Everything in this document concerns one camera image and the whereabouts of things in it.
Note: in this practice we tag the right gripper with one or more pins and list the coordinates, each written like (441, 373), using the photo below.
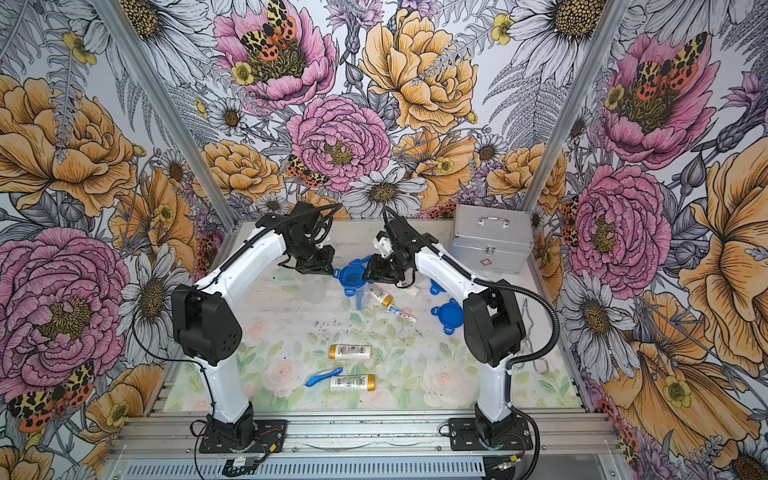
(377, 274)

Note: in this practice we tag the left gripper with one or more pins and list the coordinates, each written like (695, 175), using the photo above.
(321, 268)

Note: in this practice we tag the white gold tube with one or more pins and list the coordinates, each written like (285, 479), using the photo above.
(413, 291)
(350, 352)
(380, 296)
(363, 383)

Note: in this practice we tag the clear plastic cup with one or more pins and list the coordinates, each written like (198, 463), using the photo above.
(360, 296)
(312, 288)

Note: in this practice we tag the blue lid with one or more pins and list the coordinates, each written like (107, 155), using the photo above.
(350, 277)
(435, 288)
(450, 315)

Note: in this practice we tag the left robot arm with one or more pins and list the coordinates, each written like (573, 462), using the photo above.
(208, 331)

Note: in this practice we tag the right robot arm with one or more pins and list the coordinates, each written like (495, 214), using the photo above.
(493, 327)

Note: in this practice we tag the small toothpaste middle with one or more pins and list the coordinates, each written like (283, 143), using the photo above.
(394, 310)

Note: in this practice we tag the silver metal case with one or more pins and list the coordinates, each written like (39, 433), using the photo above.
(492, 239)

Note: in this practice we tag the blue toothbrush near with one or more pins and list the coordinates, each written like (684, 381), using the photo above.
(322, 376)

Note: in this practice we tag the left aluminium frame post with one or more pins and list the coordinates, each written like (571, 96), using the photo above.
(140, 63)

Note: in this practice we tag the aluminium frame post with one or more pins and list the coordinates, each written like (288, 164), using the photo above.
(140, 63)
(598, 49)

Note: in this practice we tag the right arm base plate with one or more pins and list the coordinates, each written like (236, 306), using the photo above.
(478, 434)

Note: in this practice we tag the right aluminium frame post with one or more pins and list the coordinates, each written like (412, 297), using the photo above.
(598, 49)

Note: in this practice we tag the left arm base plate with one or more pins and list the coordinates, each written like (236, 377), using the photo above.
(255, 437)

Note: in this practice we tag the aluminium front rail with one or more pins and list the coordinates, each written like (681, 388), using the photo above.
(570, 444)

